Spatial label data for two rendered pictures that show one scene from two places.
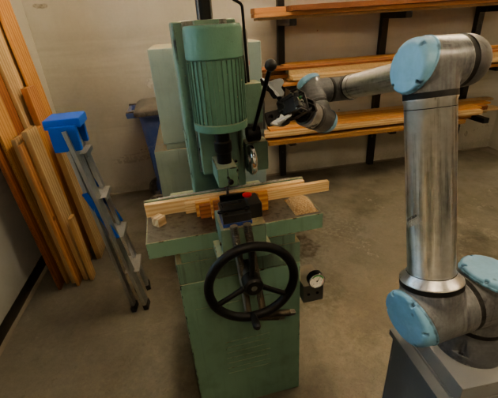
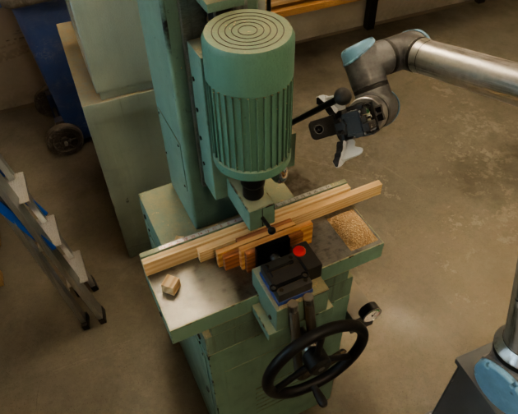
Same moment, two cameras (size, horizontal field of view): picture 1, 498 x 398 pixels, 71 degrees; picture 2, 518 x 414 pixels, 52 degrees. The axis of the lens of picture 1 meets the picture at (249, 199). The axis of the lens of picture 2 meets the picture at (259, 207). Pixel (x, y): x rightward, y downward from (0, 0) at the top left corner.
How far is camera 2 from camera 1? 0.62 m
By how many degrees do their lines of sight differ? 22
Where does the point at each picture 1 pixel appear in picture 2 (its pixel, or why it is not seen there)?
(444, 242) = not seen: outside the picture
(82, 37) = not seen: outside the picture
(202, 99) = (238, 141)
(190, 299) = (219, 365)
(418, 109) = not seen: outside the picture
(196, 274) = (228, 341)
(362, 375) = (400, 371)
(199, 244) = (235, 313)
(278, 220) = (331, 264)
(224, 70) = (273, 106)
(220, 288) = (256, 344)
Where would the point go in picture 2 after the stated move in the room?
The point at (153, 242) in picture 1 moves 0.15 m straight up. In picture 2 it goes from (179, 327) to (170, 291)
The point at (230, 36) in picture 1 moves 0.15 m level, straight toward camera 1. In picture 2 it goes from (285, 62) to (312, 109)
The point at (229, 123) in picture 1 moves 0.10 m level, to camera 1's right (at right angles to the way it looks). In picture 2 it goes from (274, 164) to (319, 157)
